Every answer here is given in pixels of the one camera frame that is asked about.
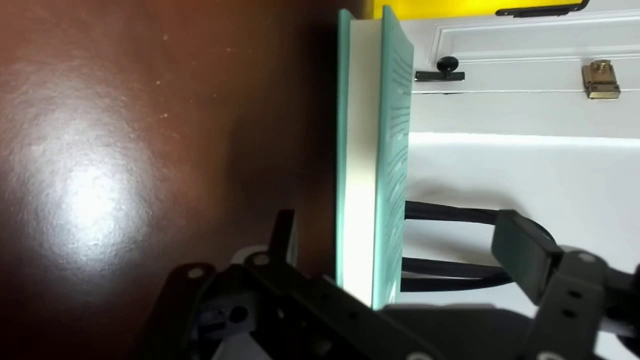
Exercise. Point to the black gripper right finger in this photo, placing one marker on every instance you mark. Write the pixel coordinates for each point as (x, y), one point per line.
(526, 257)

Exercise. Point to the brown leather sofa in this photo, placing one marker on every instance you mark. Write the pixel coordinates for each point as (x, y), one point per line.
(132, 167)

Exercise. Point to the brass latch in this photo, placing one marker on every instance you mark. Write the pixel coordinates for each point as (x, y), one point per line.
(600, 79)

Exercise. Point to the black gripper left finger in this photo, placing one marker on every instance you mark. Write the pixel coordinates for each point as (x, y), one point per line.
(281, 236)

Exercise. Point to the yellow object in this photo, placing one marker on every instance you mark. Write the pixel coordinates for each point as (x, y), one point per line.
(432, 7)

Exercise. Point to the black knob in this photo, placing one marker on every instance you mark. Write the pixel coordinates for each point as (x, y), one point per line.
(445, 69)

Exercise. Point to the green hardcover book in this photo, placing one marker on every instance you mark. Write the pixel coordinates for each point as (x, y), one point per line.
(393, 167)

